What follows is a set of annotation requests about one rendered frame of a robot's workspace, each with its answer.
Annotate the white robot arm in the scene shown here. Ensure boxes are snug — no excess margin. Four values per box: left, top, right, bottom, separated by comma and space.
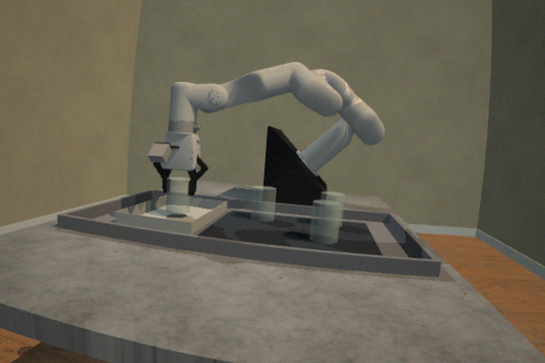
168, 62, 384, 177

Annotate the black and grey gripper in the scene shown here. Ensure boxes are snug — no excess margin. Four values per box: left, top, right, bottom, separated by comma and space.
153, 131, 208, 195

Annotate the clear glass jar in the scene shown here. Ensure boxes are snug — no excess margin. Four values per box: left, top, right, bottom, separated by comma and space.
166, 178, 191, 213
309, 199, 341, 244
251, 185, 276, 221
320, 191, 345, 227

